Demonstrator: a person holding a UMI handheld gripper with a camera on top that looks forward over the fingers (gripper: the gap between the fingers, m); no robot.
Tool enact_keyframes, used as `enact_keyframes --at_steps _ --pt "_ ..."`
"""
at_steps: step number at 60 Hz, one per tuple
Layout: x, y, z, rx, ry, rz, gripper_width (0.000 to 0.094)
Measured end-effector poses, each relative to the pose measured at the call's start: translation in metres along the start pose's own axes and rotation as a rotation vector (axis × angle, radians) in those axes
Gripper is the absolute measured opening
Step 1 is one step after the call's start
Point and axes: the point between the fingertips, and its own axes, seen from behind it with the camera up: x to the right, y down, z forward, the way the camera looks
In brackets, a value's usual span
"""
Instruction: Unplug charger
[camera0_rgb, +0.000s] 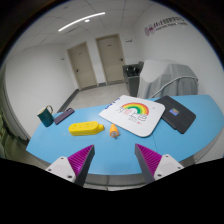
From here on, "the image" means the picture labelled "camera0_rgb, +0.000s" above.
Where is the grey sofa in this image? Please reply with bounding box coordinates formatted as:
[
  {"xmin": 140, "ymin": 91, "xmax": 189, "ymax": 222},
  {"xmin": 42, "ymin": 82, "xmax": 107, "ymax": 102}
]
[{"xmin": 121, "ymin": 60, "xmax": 145, "ymax": 98}]

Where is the beige door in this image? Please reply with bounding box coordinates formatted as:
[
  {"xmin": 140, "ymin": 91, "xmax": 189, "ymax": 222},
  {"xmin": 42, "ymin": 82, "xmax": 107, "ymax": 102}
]
[
  {"xmin": 95, "ymin": 33, "xmax": 126, "ymax": 85},
  {"xmin": 66, "ymin": 41, "xmax": 98, "ymax": 91}
]

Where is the black bag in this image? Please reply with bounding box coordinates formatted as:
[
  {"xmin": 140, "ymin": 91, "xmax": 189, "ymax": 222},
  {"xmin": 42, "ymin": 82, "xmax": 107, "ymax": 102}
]
[{"xmin": 126, "ymin": 65, "xmax": 138, "ymax": 75}]

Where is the grey cloth-covered furniture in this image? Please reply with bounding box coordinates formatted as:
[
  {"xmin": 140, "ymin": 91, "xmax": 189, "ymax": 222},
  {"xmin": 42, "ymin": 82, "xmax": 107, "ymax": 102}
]
[{"xmin": 136, "ymin": 59, "xmax": 199, "ymax": 100}]

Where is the dark grey tablet case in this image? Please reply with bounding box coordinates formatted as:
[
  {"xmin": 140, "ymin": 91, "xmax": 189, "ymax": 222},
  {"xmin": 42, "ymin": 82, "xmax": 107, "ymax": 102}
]
[{"xmin": 154, "ymin": 95, "xmax": 197, "ymax": 135}]

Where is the teal mug with gold handle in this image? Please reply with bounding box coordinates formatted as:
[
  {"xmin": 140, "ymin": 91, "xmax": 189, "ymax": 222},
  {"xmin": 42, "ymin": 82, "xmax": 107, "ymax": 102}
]
[{"xmin": 36, "ymin": 105, "xmax": 55, "ymax": 128}]

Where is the orange charger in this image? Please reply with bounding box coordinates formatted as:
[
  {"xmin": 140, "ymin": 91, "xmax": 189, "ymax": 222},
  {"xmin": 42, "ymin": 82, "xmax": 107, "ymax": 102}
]
[{"xmin": 109, "ymin": 123, "xmax": 120, "ymax": 140}]

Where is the white rainbow-printed paper bag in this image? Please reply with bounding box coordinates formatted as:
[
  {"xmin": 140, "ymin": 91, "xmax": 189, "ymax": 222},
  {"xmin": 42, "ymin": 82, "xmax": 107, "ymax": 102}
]
[{"xmin": 98, "ymin": 94, "xmax": 166, "ymax": 138}]

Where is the wall logo sign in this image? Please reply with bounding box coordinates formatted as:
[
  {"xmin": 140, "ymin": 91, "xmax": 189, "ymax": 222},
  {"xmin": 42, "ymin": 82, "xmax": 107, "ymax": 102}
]
[{"xmin": 143, "ymin": 14, "xmax": 189, "ymax": 37}]

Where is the purple smartphone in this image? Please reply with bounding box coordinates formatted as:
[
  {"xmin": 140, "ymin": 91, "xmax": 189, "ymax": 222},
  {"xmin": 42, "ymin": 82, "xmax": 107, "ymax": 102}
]
[{"xmin": 53, "ymin": 107, "xmax": 76, "ymax": 126}]

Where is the yellow power strip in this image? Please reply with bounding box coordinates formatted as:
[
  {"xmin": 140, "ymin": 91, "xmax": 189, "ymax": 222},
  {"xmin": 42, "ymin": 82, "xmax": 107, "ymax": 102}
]
[{"xmin": 68, "ymin": 120, "xmax": 105, "ymax": 137}]

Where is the long ceiling light strip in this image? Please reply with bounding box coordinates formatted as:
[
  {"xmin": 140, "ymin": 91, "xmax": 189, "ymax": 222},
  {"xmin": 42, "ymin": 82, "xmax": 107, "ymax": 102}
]
[{"xmin": 57, "ymin": 11, "xmax": 106, "ymax": 33}]

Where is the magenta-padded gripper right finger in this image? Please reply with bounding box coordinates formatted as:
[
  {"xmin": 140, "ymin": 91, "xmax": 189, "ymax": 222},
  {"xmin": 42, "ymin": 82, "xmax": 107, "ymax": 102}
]
[{"xmin": 134, "ymin": 143, "xmax": 185, "ymax": 185}]

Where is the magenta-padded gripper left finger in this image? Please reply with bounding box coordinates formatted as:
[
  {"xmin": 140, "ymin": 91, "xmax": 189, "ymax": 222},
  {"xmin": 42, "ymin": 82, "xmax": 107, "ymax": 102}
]
[{"xmin": 45, "ymin": 144, "xmax": 96, "ymax": 187}]

